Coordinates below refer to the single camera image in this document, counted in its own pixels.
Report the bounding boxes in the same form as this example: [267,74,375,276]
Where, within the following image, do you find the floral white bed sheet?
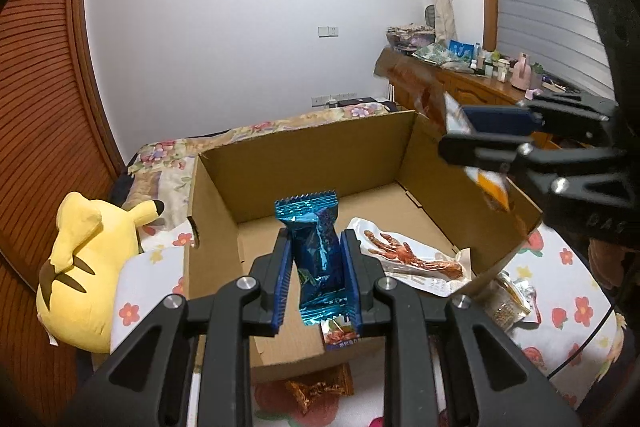
[111,222,626,426]

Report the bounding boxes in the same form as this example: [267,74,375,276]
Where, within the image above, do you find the pink bottle on dresser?
[510,52,532,91]

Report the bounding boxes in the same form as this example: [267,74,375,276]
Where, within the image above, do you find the wooden louvered closet door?
[1,0,124,426]

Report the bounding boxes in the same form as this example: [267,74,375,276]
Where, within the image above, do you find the wooden dresser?
[380,45,586,148]

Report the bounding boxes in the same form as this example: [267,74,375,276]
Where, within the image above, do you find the yellow Pikachu plush toy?
[36,192,165,353]

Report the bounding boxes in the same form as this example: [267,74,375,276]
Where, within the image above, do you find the white wall switch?
[317,26,340,38]

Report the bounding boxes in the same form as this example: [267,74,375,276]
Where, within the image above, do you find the pink snack packet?
[320,314,360,351]

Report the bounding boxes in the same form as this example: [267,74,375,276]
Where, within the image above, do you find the white orange snack pouch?
[374,48,528,239]

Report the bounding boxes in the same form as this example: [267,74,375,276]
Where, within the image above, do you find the open cardboard box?
[183,108,546,383]

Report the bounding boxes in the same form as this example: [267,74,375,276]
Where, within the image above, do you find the clear grain cracker pack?
[480,271,541,332]

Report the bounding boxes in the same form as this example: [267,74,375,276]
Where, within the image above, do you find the blue foil snack packet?
[274,191,348,325]

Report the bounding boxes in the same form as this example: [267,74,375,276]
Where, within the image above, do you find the brown foil snack wrapper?
[284,363,355,415]

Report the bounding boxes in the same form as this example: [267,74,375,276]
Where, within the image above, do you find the chicken feet snack pouch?
[348,218,474,298]

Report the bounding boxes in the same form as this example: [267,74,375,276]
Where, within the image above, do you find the black cable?
[546,300,618,381]

